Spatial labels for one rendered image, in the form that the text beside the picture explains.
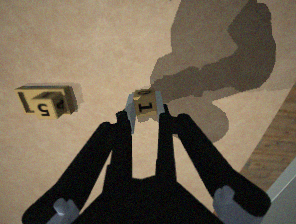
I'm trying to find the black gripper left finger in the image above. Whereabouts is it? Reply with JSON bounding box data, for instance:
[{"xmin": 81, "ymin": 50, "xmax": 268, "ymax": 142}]
[{"xmin": 21, "ymin": 94, "xmax": 136, "ymax": 224}]

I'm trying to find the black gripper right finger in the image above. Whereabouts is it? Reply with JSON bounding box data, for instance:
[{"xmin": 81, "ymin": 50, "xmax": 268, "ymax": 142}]
[{"xmin": 152, "ymin": 91, "xmax": 271, "ymax": 224}]

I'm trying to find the tan cube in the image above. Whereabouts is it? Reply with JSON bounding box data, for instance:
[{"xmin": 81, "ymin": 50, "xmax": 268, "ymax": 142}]
[
  {"xmin": 133, "ymin": 88, "xmax": 157, "ymax": 117},
  {"xmin": 30, "ymin": 92, "xmax": 67, "ymax": 119}
]

